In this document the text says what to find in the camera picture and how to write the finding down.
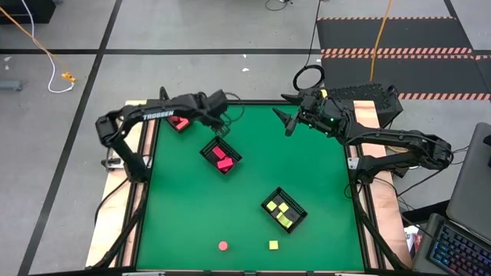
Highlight small printed box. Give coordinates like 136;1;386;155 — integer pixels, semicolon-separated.
405;225;423;252

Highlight black coiled cable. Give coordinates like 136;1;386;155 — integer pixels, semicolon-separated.
292;0;326;92

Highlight grey laptop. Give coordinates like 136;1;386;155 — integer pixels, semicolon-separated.
446;122;491;243

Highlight black table frame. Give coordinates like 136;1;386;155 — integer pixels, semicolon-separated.
130;100;371;275

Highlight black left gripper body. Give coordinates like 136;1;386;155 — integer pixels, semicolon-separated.
196;88;230;127

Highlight black frame strut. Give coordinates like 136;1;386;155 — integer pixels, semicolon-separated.
350;183;408;271
94;183;151;268

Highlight yellow hanging cable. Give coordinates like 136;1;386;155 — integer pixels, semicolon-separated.
369;0;395;83

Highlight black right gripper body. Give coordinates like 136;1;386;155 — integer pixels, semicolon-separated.
285;87;353;139

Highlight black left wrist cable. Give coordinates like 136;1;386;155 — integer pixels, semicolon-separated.
224;91;245;126

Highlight wooden side board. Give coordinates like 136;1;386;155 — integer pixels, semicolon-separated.
352;100;414;269
84;100;159;268

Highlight backlit keyboard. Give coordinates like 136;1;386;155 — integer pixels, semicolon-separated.
413;213;491;276

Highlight black perforated box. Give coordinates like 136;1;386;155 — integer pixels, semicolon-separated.
325;83;404;130

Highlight yellow cable with plug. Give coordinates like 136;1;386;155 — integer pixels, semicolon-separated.
0;6;77;84

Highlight black mat orange stripes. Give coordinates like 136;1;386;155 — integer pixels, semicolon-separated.
316;16;491;101

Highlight black floor box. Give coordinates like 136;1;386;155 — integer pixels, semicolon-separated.
0;0;57;25

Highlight black slotted plastic basket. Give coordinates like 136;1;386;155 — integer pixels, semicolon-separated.
199;135;242;176
260;186;308;235
165;113;192;134

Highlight white floor cable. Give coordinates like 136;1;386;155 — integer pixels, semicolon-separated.
21;0;76;94

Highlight grey floor object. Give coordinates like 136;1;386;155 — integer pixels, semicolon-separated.
0;79;23;92

